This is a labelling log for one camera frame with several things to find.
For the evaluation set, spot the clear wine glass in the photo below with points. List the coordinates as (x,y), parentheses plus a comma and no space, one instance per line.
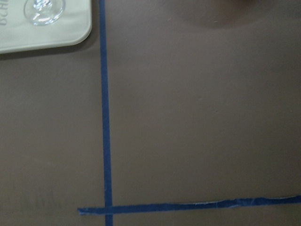
(43,12)

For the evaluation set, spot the cream bear tray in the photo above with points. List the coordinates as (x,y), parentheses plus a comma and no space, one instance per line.
(18,34)

